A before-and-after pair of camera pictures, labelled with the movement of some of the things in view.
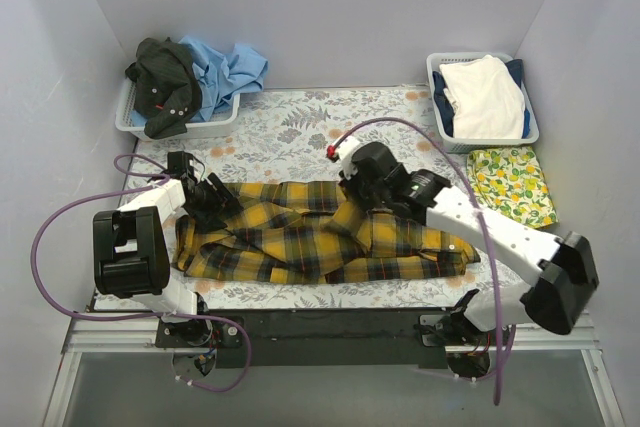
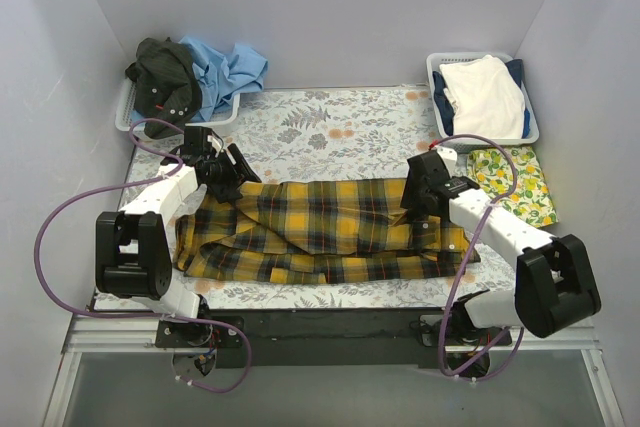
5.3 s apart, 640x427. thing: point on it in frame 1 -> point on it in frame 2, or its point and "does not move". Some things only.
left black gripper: [215, 203] -> [232, 173]
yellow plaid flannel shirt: [306, 231] does not move
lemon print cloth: [510, 181] does not move
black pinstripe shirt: [167, 90] does not move
